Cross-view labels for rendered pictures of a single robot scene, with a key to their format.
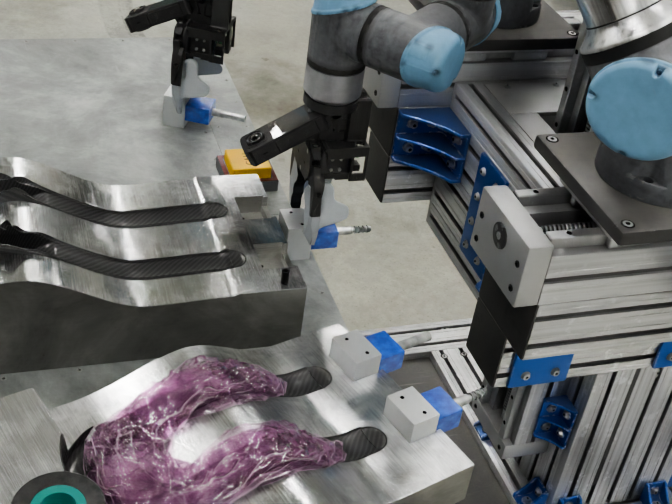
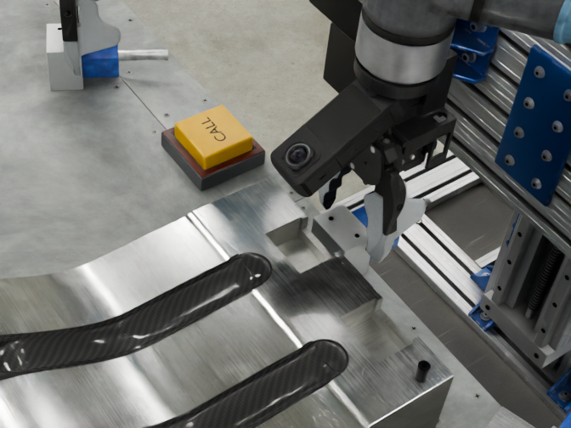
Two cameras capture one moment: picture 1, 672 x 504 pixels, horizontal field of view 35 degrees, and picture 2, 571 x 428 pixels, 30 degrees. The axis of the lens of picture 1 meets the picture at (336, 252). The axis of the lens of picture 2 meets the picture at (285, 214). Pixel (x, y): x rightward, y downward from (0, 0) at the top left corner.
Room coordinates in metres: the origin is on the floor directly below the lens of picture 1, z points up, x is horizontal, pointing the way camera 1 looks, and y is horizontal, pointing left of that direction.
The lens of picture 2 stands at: (0.61, 0.33, 1.60)
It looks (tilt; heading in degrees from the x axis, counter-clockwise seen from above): 47 degrees down; 341
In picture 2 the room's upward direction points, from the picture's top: 7 degrees clockwise
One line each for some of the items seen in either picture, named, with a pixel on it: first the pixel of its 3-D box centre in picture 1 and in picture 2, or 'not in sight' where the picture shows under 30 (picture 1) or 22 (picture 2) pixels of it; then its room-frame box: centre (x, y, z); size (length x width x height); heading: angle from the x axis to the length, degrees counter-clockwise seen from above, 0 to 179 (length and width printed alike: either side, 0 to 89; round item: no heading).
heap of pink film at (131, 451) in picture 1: (211, 429); not in sight; (0.77, 0.10, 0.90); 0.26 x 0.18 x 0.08; 129
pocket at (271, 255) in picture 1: (274, 267); (376, 340); (1.09, 0.07, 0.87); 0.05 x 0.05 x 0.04; 22
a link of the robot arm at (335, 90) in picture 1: (332, 78); (400, 36); (1.24, 0.04, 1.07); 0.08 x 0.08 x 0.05
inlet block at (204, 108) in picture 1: (206, 110); (109, 55); (1.54, 0.24, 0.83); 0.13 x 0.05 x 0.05; 85
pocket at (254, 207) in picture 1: (254, 218); (301, 256); (1.19, 0.11, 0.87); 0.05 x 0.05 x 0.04; 22
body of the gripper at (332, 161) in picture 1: (331, 133); (393, 109); (1.24, 0.03, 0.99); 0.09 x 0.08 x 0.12; 112
